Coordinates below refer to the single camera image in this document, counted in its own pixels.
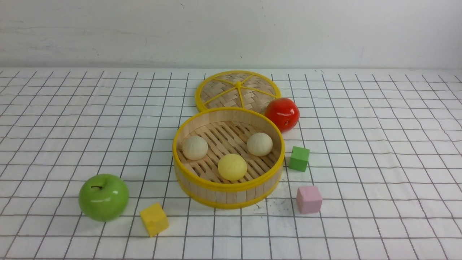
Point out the red tomato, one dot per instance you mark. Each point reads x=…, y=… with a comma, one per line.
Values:
x=284, y=113

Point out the bamboo steamer tray yellow rim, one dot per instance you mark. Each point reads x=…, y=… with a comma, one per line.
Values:
x=226, y=130

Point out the yellow cube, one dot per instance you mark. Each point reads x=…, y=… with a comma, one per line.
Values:
x=154, y=219

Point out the pink cube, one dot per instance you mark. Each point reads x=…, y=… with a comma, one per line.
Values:
x=309, y=199

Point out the green apple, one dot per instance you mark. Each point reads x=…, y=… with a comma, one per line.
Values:
x=103, y=197

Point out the green cube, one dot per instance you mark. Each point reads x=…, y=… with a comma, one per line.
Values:
x=299, y=159

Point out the woven bamboo steamer lid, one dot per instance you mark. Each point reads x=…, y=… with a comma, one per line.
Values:
x=236, y=88

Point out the yellow bun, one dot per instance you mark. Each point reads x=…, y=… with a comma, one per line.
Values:
x=232, y=167

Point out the white bun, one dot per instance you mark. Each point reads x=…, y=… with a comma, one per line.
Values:
x=259, y=144
x=195, y=148

